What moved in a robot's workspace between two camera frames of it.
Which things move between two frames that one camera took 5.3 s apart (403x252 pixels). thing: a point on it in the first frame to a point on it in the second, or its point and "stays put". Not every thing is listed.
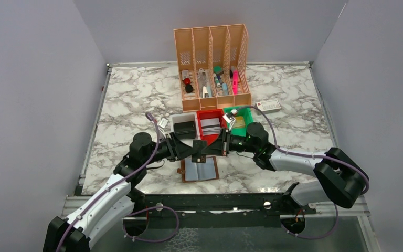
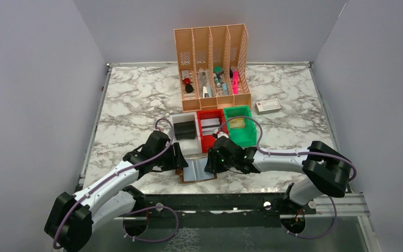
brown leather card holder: x=192 y=171 stays put
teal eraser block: x=218 y=69 stays put
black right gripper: x=226 y=146 to x=210 y=161
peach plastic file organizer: x=213 y=65 stays put
